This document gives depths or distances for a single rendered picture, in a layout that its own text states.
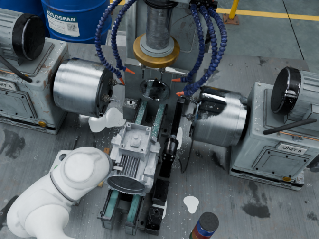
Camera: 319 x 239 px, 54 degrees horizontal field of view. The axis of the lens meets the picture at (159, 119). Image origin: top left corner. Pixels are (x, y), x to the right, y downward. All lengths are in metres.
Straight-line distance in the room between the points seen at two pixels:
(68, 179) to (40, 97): 0.72
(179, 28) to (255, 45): 2.20
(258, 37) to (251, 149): 2.42
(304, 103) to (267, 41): 2.46
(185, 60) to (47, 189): 0.92
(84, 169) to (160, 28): 0.58
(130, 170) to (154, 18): 0.54
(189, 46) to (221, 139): 0.44
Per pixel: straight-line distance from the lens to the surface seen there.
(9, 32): 1.36
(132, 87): 1.54
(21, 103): 1.51
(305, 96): 1.24
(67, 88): 1.38
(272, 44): 3.64
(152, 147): 1.25
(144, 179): 1.17
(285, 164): 1.43
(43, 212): 0.81
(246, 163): 1.47
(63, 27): 2.83
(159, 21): 1.11
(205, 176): 1.53
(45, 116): 1.55
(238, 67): 2.03
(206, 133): 1.32
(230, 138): 1.34
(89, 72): 1.38
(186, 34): 1.42
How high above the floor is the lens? 2.15
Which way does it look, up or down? 54 degrees down
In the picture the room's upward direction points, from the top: 7 degrees clockwise
